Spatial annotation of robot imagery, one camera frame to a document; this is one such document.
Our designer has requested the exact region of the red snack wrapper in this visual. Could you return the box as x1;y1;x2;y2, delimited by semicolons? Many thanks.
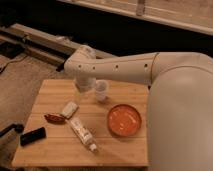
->
44;114;65;124

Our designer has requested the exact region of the white toothpaste tube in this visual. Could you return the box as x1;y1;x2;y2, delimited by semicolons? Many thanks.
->
69;117;98;152

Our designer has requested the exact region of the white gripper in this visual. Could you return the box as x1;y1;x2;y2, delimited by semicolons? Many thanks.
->
75;77;96;92

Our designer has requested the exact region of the orange bowl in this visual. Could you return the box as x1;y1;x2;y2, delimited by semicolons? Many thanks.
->
107;104;142;137

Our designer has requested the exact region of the black handle tool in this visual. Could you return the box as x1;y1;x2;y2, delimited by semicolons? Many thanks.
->
0;124;24;137

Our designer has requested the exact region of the black device on floor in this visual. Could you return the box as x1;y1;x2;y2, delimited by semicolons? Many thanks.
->
0;42;24;59

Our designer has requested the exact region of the black rectangular remote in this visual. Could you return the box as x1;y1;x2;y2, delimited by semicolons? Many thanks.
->
20;127;46;146

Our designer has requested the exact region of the wooden baseboard rail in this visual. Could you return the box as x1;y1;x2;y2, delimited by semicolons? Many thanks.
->
0;23;114;65

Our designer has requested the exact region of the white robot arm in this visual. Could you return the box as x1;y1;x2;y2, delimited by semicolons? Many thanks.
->
64;45;213;171

